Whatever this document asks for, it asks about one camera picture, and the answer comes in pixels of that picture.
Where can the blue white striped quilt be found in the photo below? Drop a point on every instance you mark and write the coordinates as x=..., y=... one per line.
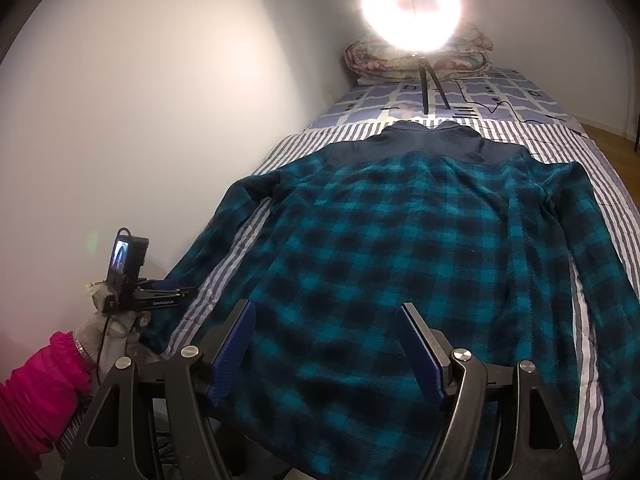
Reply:
x=565, y=239

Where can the black ring light tripod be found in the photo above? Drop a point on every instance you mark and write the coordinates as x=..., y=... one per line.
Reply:
x=428, y=77

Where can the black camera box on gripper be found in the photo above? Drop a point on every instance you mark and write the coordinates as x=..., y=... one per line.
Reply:
x=127, y=259

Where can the bright ring light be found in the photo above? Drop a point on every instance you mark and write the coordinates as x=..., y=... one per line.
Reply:
x=415, y=26

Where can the left hand in grey glove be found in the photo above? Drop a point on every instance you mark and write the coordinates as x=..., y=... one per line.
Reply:
x=103, y=337

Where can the folded floral blanket stack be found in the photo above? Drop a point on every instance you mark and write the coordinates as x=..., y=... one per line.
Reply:
x=465, y=55

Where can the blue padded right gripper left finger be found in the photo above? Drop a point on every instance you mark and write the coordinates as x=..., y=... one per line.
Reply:
x=223, y=349

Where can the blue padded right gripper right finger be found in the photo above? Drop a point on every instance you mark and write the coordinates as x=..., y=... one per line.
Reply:
x=429, y=362

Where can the teal plaid fleece jacket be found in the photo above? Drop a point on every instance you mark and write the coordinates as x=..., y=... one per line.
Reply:
x=400, y=269

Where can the blue checked bed sheet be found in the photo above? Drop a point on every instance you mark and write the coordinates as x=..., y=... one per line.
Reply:
x=500, y=95

